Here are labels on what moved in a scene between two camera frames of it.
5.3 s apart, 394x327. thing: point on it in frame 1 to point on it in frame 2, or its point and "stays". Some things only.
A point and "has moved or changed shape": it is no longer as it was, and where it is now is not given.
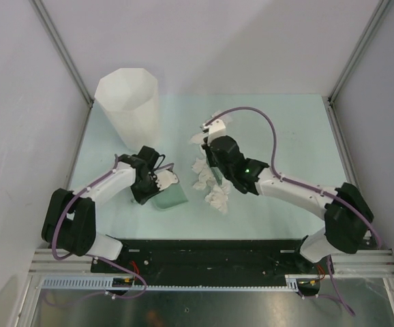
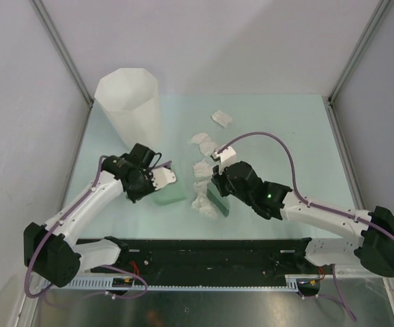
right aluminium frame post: [371, 24] stays
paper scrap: [206, 178] stays
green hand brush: [218, 174] has moved or changed shape
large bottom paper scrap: [218, 197] to [202, 202]
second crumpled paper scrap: [198, 138] stays
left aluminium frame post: [63, 50] stays
